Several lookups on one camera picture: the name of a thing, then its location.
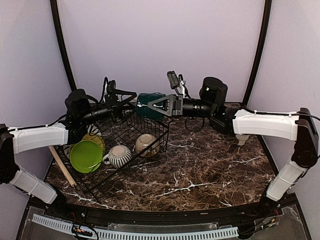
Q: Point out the black frame post right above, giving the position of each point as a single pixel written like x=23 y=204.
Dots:
x=259 y=52

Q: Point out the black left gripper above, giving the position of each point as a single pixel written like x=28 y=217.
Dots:
x=115 y=109

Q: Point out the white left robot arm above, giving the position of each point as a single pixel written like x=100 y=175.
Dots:
x=82 y=110

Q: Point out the black frame post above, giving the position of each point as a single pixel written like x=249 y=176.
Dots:
x=61 y=44
x=259 y=52

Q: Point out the black front rail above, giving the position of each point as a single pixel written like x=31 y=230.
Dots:
x=102 y=217

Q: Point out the black white striped plate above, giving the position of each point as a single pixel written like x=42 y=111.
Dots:
x=90 y=129

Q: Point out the black frame post left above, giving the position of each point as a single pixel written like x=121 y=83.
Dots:
x=61 y=44

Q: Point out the bright green plate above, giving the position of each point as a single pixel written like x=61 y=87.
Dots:
x=86 y=156

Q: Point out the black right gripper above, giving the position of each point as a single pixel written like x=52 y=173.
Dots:
x=175 y=105

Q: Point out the black wire dish rack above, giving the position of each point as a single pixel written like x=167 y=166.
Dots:
x=123 y=131

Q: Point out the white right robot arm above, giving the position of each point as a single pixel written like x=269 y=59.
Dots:
x=294 y=126

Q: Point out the yellow ribbed plate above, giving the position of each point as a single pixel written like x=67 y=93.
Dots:
x=97 y=139

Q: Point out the wooden rack handle near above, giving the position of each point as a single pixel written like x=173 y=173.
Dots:
x=62 y=167

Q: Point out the white steel tumbler cup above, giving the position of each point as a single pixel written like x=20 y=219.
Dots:
x=241 y=139

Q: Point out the white slotted cable duct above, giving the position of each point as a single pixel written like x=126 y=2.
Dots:
x=135 y=232

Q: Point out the beige patterned bowl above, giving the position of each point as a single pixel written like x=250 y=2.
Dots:
x=146 y=145

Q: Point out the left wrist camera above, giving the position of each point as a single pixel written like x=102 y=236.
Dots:
x=110 y=87

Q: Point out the striped round mug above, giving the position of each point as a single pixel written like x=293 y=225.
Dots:
x=117 y=156

